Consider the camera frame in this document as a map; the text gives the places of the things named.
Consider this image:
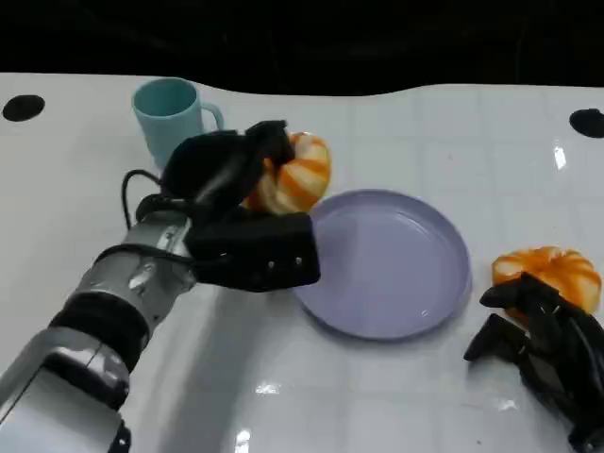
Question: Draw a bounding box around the pale green mug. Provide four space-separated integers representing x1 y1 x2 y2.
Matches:
130 77 225 169

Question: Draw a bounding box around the lilac plate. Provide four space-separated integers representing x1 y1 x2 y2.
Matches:
291 189 474 342

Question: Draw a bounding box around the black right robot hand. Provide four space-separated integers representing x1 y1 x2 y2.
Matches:
463 272 604 453

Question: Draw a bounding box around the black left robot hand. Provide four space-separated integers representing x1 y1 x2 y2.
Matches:
159 120 297 217

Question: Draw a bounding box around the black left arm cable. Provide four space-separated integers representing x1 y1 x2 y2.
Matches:
98 168 202 266

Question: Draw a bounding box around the black backdrop cloth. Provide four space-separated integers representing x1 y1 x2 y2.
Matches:
0 0 604 98

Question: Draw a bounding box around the black table grommet hole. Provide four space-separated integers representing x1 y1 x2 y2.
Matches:
568 108 604 140
2 93 46 123

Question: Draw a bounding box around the orange white toy bread roll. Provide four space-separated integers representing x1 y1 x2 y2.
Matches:
492 245 604 323
240 131 333 216

